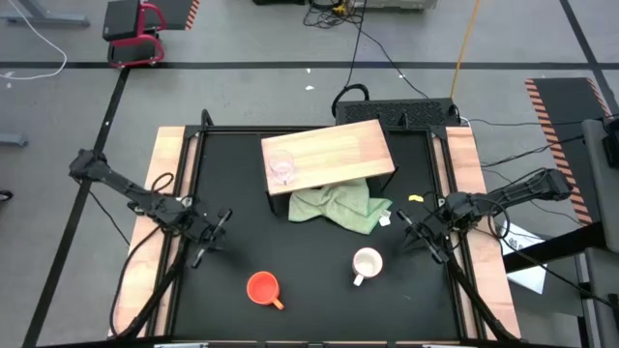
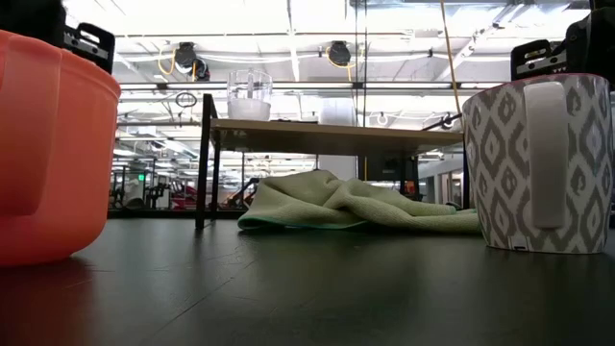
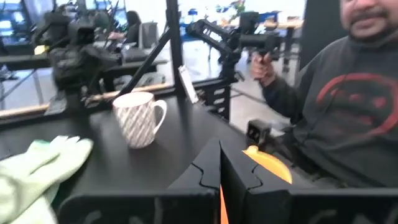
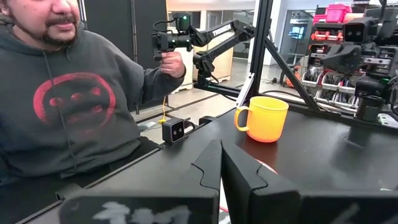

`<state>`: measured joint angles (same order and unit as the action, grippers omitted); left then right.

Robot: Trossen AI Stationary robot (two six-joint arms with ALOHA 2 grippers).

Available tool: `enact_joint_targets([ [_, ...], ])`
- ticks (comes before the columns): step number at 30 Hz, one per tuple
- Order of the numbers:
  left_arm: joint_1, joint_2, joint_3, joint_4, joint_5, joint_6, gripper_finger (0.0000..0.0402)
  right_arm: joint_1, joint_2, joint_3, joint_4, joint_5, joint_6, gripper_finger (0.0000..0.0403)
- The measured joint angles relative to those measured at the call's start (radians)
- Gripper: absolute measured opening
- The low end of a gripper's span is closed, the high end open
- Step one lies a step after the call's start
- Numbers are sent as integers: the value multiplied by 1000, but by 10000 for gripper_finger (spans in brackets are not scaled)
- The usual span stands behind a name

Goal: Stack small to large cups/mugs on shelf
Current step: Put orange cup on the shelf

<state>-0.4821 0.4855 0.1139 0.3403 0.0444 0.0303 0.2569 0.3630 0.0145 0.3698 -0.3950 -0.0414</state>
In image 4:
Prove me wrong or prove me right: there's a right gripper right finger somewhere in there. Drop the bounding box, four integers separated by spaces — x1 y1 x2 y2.
220 139 398 224

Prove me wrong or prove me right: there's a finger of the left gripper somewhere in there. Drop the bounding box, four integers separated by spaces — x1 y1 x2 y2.
320 43 363 74

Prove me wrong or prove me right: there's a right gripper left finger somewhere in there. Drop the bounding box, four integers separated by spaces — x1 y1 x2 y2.
58 139 223 224

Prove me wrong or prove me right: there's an orange plastic mug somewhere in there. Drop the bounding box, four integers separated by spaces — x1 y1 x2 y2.
233 95 290 144

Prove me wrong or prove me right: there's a storage rack with red bins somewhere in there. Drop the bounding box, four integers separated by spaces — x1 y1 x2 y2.
300 2 398 113

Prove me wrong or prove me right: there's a pink plastic box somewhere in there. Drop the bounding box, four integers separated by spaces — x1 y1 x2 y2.
325 3 353 23

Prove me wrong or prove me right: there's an orange device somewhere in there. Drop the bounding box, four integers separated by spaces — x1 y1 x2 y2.
284 65 302 88

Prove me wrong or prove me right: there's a cream wooden crate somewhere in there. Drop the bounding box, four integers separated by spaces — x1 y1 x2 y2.
169 30 236 94

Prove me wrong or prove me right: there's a person's hand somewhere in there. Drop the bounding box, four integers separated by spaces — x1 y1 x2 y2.
160 51 187 79

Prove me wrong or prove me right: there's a person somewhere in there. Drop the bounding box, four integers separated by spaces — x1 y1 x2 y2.
0 0 187 187

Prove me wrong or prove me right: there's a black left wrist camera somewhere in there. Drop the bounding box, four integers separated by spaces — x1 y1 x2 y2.
343 17 379 44

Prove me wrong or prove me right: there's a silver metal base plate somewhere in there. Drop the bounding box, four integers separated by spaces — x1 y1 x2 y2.
377 112 398 128

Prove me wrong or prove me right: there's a small black camera box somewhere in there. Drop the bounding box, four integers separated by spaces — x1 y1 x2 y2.
161 117 187 144

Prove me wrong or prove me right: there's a black aluminium frame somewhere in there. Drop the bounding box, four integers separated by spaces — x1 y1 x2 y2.
192 0 398 134

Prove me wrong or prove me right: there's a yellow cable with plug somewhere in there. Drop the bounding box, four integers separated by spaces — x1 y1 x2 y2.
157 95 169 124

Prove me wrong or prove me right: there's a white bracket plate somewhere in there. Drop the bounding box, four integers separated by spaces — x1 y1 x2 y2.
235 73 256 107

